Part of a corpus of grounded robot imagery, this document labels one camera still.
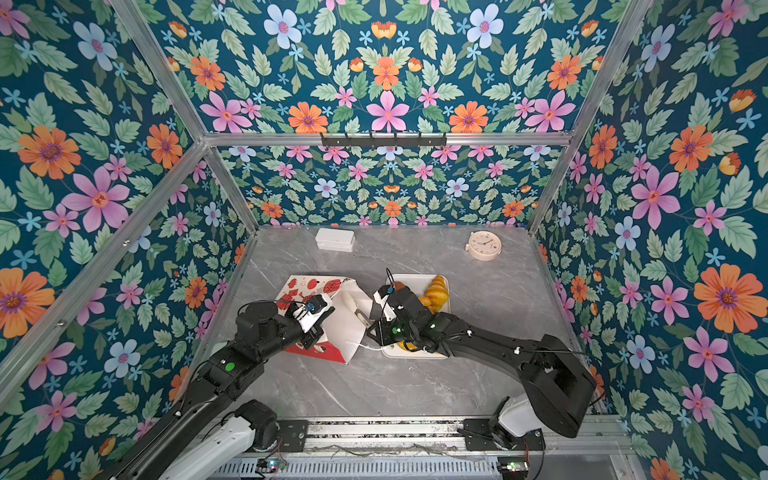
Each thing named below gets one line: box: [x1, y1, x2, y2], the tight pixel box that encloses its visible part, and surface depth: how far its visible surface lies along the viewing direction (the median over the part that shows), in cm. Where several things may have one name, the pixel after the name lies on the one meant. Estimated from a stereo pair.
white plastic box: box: [315, 228, 356, 252], surface depth 114 cm
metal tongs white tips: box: [341, 291, 372, 329], surface depth 85 cm
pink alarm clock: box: [465, 230, 502, 261], surface depth 113 cm
